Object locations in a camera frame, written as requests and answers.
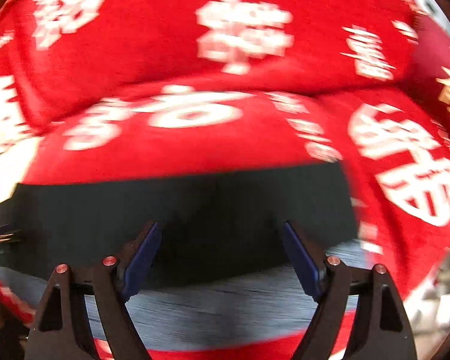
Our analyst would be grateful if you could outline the blue grey patterned pants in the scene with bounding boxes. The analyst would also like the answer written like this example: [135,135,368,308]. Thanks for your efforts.
[0,239,368,352]

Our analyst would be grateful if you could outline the cream orange blanket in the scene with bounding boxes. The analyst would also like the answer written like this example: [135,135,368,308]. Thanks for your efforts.
[0,136,42,203]

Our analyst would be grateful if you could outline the black pants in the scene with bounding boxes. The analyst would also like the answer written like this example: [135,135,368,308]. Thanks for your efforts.
[0,163,358,289]

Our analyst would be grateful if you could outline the red bedspread white characters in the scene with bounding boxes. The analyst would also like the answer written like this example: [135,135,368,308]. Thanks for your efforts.
[0,0,450,359]

